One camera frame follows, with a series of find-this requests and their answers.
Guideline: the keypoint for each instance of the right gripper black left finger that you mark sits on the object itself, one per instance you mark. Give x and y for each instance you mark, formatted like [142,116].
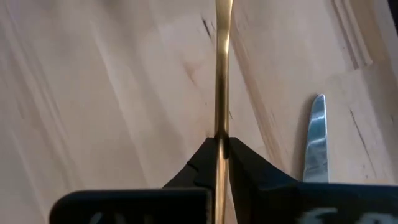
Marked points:
[140,208]

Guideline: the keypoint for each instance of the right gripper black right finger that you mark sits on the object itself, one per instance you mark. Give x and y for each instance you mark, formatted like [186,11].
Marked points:
[280,202]

